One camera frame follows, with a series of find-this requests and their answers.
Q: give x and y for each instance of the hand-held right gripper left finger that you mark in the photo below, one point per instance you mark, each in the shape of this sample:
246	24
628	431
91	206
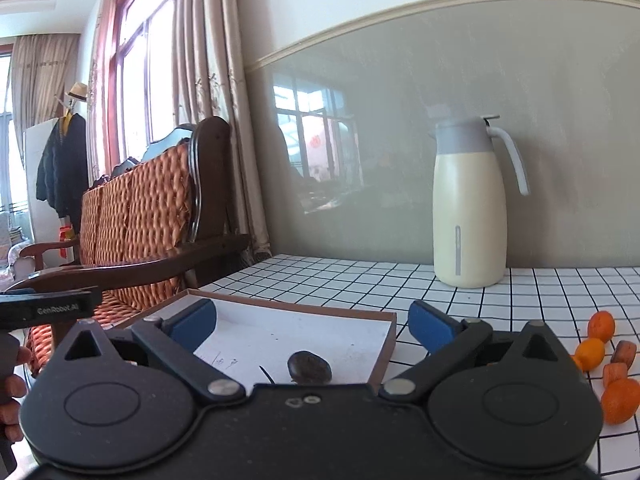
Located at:
192	322

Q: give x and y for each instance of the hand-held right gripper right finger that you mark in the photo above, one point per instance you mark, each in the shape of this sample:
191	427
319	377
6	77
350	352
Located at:
430	327

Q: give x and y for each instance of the brown cardboard box white inside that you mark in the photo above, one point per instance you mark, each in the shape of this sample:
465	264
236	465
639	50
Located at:
300	330

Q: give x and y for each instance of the small orange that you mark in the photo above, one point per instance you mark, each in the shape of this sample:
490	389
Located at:
601	325
620	401
577	363
591	355

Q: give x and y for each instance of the brown jujube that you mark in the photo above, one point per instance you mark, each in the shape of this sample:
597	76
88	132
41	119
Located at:
614	374
625	352

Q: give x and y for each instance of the person's left hand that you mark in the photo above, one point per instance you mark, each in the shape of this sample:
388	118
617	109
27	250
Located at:
11	400

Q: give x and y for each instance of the small red object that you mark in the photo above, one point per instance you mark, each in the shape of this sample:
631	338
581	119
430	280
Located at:
66	240

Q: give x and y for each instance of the white black checkered tablecloth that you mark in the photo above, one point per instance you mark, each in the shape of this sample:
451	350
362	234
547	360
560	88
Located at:
525	305

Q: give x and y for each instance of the cream thermos jug grey lid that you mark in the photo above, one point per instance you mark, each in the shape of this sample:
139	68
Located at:
470	220

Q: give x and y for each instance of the orange woven chair cushion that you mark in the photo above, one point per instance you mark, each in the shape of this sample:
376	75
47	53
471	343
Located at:
140	210

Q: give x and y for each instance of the dark round fruit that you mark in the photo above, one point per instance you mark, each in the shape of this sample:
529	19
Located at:
309	367

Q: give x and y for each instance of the black jacket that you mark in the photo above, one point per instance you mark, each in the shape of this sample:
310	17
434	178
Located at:
62	165

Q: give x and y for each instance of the white cabinet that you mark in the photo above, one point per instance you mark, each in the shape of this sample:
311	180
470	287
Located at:
35	160

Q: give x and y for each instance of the dark wooden armchair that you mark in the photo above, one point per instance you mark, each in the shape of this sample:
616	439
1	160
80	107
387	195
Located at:
212	170

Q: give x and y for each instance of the straw hat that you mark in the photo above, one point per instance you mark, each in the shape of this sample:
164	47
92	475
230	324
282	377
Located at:
77	91

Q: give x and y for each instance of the beige patterned curtain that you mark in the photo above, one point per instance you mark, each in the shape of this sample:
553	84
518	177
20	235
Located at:
102	60
40	70
220	85

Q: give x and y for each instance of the red framed window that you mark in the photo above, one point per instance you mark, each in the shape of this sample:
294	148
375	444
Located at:
145	60

